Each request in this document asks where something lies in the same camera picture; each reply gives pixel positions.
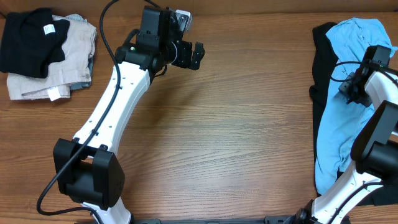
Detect folded black garment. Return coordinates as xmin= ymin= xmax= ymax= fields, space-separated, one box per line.
xmin=1 ymin=8 xmax=70 ymax=78

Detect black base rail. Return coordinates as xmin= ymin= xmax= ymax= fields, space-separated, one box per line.
xmin=74 ymin=215 xmax=351 ymax=224

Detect black garment on right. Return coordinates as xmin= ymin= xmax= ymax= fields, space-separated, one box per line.
xmin=308 ymin=21 xmax=398 ymax=207

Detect folded beige shorts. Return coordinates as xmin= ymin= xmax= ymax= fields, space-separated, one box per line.
xmin=7 ymin=14 xmax=97 ymax=101

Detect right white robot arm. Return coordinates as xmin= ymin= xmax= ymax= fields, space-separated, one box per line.
xmin=275 ymin=45 xmax=397 ymax=223

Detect folded grey-blue garment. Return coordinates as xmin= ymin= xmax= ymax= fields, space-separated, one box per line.
xmin=53 ymin=14 xmax=97 ymax=90

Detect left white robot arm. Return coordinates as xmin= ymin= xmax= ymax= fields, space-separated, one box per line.
xmin=53 ymin=6 xmax=205 ymax=223

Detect light blue printed t-shirt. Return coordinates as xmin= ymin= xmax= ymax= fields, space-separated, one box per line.
xmin=315 ymin=17 xmax=398 ymax=196

